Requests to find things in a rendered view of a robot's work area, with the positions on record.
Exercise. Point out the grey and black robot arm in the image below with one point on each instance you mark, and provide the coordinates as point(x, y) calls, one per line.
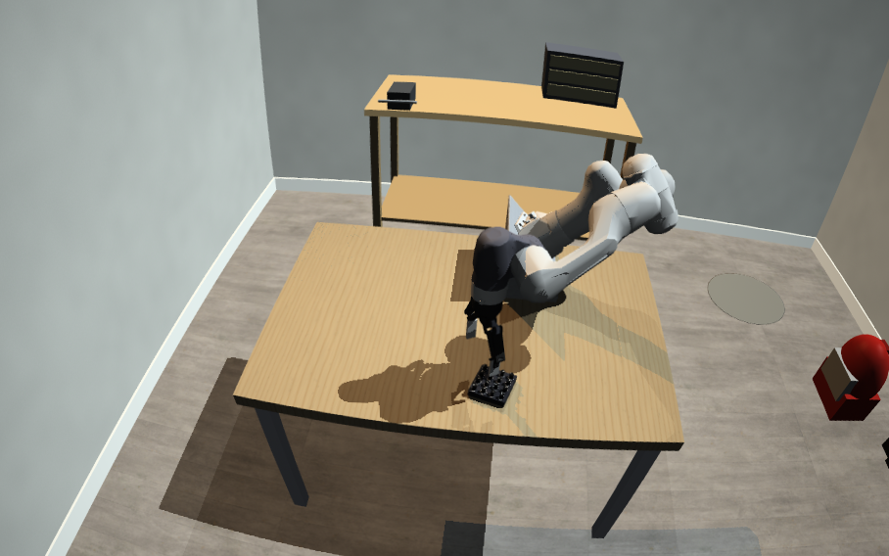
point(500, 254)

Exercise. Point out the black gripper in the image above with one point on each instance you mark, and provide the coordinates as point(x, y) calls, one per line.
point(487, 315)

